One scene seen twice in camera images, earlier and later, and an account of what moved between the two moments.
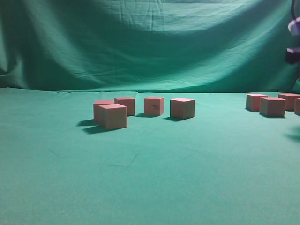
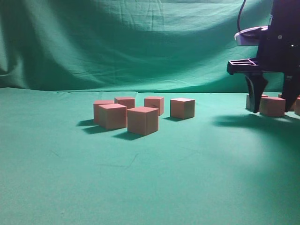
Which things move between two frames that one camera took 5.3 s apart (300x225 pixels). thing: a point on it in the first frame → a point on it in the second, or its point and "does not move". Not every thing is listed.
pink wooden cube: [272, 107] does not move
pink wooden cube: [95, 108] does not move
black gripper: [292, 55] → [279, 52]
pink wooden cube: [112, 116] does not move
